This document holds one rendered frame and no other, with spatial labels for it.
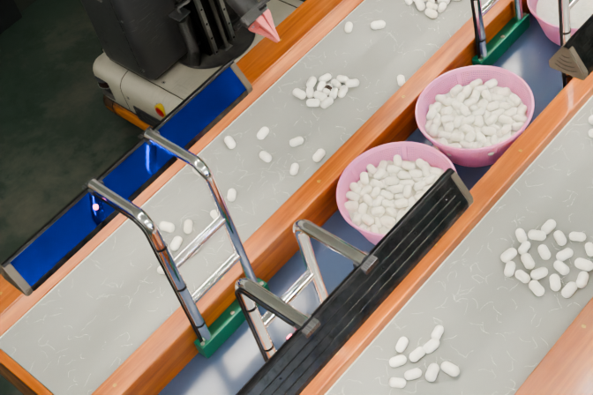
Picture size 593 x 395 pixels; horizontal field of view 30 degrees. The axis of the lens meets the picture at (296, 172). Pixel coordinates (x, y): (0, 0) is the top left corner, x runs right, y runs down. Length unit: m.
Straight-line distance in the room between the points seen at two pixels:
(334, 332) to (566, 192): 0.75
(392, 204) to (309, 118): 0.35
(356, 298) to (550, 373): 0.44
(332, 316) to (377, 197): 0.64
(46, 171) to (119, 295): 1.50
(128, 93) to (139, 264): 1.26
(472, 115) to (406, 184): 0.24
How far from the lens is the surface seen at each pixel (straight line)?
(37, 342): 2.45
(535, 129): 2.48
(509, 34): 2.78
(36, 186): 3.85
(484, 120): 2.56
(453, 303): 2.23
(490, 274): 2.27
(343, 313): 1.83
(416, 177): 2.46
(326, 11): 2.86
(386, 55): 2.74
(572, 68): 2.17
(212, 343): 2.34
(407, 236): 1.89
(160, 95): 3.53
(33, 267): 2.11
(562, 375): 2.11
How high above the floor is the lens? 2.58
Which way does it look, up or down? 47 degrees down
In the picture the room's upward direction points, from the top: 18 degrees counter-clockwise
